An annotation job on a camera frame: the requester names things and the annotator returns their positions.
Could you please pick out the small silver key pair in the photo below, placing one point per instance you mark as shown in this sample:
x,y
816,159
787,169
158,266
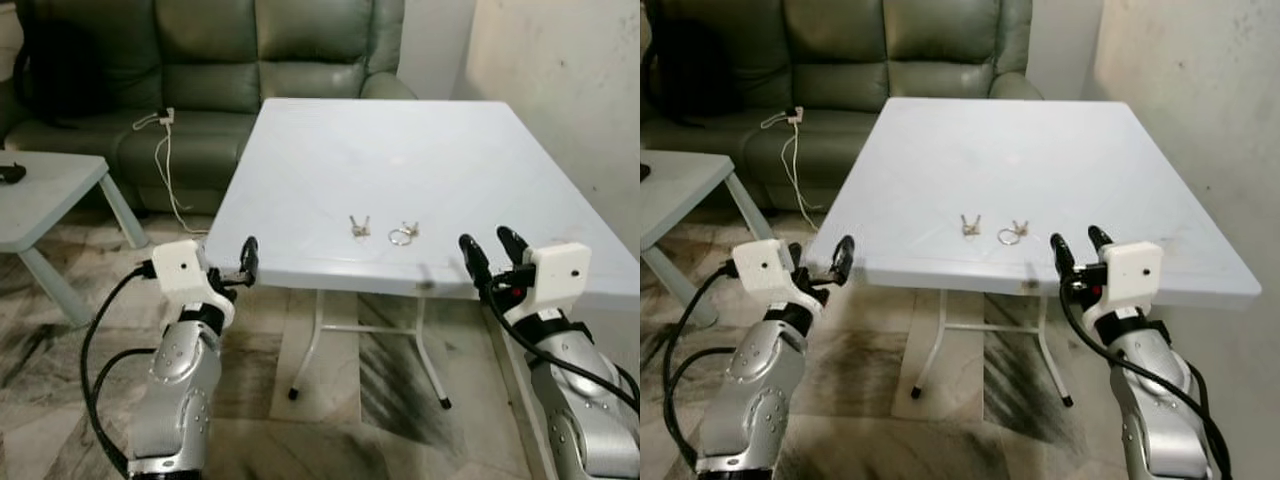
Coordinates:
x,y
970,229
358,230

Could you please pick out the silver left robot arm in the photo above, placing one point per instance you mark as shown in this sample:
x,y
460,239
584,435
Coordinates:
x,y
180,390
750,395

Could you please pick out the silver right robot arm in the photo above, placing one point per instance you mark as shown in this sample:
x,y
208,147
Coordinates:
x,y
1160,420
580,420

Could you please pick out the white folding table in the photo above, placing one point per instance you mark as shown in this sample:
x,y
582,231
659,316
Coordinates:
x,y
1020,160
400,160

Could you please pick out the small grey side table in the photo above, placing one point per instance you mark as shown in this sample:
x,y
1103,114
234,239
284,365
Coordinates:
x,y
680,190
50,195

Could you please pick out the black bag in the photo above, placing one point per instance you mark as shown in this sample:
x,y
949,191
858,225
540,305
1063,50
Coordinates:
x,y
60,70
695,70

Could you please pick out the green leather sofa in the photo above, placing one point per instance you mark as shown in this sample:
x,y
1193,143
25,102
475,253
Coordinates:
x,y
930,50
300,50

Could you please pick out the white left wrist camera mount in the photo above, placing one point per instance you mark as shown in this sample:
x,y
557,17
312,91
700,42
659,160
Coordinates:
x,y
762,265
178,265

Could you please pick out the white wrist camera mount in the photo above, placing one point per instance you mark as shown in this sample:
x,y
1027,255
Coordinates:
x,y
1135,270
762,265
560,270
178,265

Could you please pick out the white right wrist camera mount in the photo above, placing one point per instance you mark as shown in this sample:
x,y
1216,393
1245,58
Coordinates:
x,y
560,270
1135,270

